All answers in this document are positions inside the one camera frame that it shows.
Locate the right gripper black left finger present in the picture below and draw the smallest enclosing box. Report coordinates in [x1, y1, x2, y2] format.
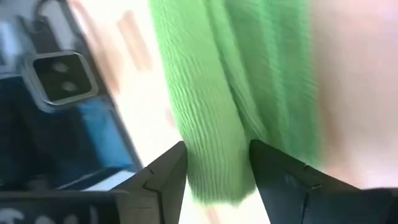
[0, 140, 188, 224]

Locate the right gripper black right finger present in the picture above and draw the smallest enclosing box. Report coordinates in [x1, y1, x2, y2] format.
[249, 139, 398, 224]

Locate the green microfiber towel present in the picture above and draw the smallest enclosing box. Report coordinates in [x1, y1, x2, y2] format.
[148, 0, 322, 207]

